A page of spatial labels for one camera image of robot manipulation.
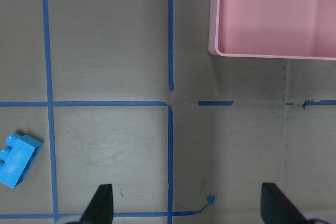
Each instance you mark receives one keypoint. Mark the pink plastic box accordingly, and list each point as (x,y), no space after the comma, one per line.
(287,29)

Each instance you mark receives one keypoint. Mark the blue three-stud toy block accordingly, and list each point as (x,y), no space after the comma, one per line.
(17,158)

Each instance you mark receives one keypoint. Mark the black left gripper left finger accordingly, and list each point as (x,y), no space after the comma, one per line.
(100,208)

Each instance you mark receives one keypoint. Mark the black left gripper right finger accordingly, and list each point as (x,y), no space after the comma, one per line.
(275,207)

